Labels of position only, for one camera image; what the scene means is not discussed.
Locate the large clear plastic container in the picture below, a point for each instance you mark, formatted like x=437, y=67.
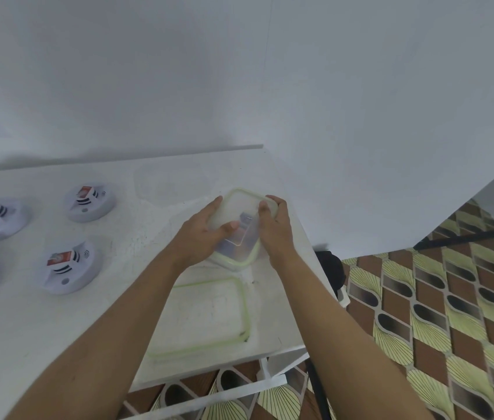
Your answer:
x=240, y=264

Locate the small clear plastic container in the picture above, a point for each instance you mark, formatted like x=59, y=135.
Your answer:
x=164, y=183

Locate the black metal leg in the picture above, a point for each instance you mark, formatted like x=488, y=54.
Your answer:
x=319, y=398

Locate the person's left hand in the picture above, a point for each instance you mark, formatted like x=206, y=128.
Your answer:
x=198, y=240

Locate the large green-rimmed clear lid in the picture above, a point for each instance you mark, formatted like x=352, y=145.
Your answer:
x=238, y=205

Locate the person's right hand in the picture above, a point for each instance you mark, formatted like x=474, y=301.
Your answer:
x=279, y=240

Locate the black partition base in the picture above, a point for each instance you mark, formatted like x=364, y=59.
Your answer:
x=456, y=241

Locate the person's left forearm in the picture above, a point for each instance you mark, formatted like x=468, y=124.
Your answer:
x=98, y=345

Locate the white metal table frame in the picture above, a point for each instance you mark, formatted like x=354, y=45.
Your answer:
x=229, y=393

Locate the black rounded object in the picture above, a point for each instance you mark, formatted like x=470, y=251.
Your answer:
x=332, y=271

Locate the clear battery container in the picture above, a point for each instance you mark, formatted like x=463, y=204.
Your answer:
x=198, y=319

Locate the person's right forearm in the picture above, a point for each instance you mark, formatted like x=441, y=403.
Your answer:
x=343, y=345

